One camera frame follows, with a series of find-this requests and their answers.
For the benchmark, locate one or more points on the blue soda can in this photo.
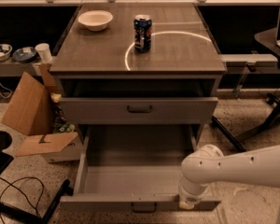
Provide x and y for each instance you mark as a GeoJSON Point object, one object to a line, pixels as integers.
{"type": "Point", "coordinates": [142, 32]}

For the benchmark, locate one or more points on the white bowl on cabinet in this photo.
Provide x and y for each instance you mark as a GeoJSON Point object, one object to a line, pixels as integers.
{"type": "Point", "coordinates": [95, 20]}

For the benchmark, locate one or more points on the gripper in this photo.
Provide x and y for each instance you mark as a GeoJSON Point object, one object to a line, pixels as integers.
{"type": "Point", "coordinates": [189, 196]}

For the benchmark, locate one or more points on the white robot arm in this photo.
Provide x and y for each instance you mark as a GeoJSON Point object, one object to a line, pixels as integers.
{"type": "Point", "coordinates": [208, 165]}

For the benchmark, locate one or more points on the open cardboard box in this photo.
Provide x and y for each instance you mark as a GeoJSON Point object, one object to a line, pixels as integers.
{"type": "Point", "coordinates": [30, 112]}

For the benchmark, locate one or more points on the grey drawer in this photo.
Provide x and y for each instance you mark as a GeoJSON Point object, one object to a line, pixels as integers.
{"type": "Point", "coordinates": [195, 110]}
{"type": "Point", "coordinates": [131, 168]}

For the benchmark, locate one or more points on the grey drawer cabinet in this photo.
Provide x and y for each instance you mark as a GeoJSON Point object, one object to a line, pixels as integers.
{"type": "Point", "coordinates": [183, 61]}

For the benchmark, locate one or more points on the grey top drawer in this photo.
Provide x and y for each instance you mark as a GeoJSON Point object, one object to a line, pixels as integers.
{"type": "Point", "coordinates": [195, 110]}

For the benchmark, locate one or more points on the white patterned bowl on shelf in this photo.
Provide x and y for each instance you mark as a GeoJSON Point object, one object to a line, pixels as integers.
{"type": "Point", "coordinates": [5, 50]}

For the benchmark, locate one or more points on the white paper cup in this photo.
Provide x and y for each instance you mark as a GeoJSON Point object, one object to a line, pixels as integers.
{"type": "Point", "coordinates": [44, 52]}

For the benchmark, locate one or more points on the blue bowl on shelf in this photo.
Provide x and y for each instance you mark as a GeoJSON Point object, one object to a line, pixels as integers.
{"type": "Point", "coordinates": [24, 55]}

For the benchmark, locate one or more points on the green snack bag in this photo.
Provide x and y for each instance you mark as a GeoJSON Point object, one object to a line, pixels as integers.
{"type": "Point", "coordinates": [63, 128]}

